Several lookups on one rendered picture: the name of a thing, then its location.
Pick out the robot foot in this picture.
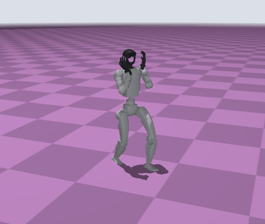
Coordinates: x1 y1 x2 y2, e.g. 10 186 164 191
112 157 123 165
144 164 159 171

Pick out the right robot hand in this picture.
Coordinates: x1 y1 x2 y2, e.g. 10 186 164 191
119 56 132 75

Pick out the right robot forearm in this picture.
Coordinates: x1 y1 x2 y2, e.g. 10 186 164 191
119 72 133 94

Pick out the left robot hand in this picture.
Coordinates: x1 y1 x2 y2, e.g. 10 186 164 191
140 51 146 70

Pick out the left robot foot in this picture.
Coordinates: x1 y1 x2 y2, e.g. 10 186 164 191
144 164 159 171

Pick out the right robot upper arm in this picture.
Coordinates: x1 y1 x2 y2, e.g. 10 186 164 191
113 70 127 95

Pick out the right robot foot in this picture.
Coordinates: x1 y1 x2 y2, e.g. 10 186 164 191
112 157 123 165

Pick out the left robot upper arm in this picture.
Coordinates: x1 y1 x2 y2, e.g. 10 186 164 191
140 73 153 89

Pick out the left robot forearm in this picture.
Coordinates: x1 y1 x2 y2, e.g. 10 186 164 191
139 66 153 85

